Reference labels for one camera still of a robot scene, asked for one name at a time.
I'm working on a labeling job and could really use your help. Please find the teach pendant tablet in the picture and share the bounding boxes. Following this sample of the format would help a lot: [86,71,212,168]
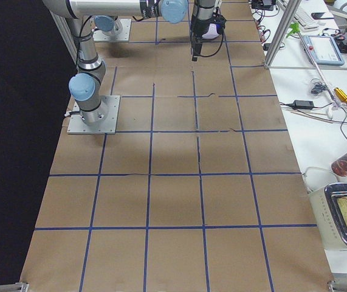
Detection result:
[302,35,345,66]

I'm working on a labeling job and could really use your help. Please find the black power adapter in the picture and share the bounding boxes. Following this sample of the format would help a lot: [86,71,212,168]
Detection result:
[292,100,315,110]

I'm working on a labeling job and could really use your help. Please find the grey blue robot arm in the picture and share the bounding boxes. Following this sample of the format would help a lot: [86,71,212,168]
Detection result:
[94,15,123,37]
[43,1,225,134]

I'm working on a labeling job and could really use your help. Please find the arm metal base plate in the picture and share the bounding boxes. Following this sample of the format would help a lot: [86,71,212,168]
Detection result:
[94,18,131,43]
[67,96,120,134]

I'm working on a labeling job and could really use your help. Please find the cream toaster with bread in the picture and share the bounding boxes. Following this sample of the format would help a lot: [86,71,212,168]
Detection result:
[308,182,347,251]

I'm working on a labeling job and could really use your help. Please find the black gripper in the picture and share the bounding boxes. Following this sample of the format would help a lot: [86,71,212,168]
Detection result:
[190,18,211,62]

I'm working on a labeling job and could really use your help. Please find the green plastic grabber tool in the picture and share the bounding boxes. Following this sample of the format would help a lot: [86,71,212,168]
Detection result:
[286,23,300,38]

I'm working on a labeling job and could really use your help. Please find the lavender round plate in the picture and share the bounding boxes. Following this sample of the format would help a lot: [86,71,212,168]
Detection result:
[202,24,224,40]

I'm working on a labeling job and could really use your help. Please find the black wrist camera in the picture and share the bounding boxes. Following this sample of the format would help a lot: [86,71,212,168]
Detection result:
[212,13,227,35]

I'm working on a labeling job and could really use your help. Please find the aluminium frame post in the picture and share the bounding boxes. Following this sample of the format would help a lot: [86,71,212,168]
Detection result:
[264,0,301,69]

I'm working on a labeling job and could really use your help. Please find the yellow tool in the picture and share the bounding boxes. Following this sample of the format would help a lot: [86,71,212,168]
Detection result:
[334,88,347,105]

